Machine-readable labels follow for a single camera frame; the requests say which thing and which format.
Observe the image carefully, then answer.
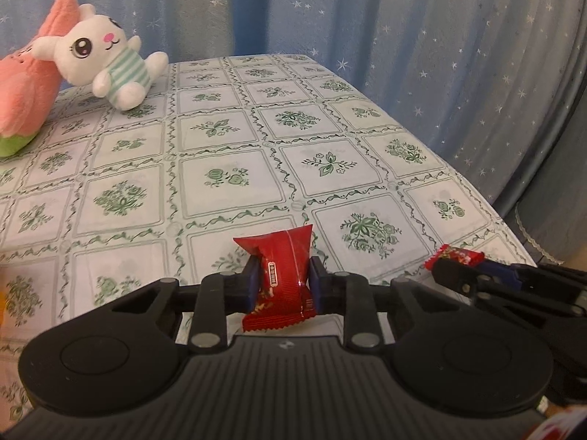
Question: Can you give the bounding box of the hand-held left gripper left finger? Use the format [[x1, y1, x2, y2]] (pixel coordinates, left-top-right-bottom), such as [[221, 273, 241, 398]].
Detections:
[[111, 256, 262, 355]]

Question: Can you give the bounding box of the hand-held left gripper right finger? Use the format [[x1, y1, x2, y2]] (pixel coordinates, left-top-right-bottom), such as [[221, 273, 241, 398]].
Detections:
[[309, 257, 454, 355]]

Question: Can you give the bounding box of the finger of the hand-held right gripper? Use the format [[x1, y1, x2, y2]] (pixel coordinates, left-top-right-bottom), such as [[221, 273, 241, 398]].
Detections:
[[432, 259, 488, 295], [474, 260, 521, 286]]

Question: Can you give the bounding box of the small red patterned candy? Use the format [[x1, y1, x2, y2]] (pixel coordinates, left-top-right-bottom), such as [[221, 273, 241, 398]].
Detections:
[[424, 244, 486, 270]]

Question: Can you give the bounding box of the large red snack packet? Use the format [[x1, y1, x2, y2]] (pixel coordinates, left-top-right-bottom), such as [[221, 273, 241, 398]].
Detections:
[[233, 223, 318, 333]]

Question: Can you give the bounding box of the grey lace-trimmed cloth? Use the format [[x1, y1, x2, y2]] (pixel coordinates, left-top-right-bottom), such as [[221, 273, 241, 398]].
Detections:
[[492, 96, 587, 267]]

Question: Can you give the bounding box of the red white clothing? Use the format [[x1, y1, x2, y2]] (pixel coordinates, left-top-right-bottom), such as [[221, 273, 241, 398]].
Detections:
[[525, 410, 587, 440]]

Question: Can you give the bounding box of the green floral tablecloth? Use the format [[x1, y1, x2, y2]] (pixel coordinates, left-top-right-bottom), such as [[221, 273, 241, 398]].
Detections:
[[0, 54, 538, 422]]

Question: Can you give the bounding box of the white rabbit plush toy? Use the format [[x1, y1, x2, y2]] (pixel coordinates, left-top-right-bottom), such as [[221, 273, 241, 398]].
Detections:
[[30, 4, 170, 111]]

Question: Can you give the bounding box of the blue starred curtain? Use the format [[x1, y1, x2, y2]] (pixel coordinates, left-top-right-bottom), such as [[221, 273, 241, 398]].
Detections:
[[0, 0, 587, 207]]

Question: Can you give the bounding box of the pink star plush toy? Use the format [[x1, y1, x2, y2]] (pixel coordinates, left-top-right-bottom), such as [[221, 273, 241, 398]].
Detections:
[[0, 0, 80, 158]]

